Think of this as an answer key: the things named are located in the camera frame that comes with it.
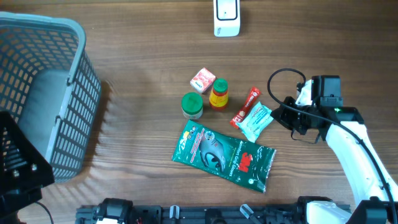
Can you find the light blue tissue packet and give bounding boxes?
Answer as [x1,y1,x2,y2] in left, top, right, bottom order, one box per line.
[237,102,273,143]

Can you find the red Nescafe sachet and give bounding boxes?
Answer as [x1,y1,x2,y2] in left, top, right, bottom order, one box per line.
[229,86,262,129]

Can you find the green 3M gloves packet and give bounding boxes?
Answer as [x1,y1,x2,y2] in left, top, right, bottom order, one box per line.
[172,120,276,193]

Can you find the red chilli sauce bottle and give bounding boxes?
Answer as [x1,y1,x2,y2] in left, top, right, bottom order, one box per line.
[209,78,228,110]

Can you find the small red white box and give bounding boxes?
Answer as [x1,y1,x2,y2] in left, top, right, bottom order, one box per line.
[190,67,216,94]

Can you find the green lid jar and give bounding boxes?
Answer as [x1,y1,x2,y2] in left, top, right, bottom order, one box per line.
[181,92,203,119]

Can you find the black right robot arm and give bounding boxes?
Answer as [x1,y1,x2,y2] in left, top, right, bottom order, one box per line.
[271,95,397,223]

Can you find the white barcode scanner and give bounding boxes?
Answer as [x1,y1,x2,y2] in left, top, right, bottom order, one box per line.
[213,0,241,37]

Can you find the grey plastic shopping basket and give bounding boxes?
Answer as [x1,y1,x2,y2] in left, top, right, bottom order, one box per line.
[1,12,101,183]

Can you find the black camera cable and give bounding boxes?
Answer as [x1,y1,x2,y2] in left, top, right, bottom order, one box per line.
[266,67,398,224]

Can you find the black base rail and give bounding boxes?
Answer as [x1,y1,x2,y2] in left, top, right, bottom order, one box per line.
[75,198,307,224]

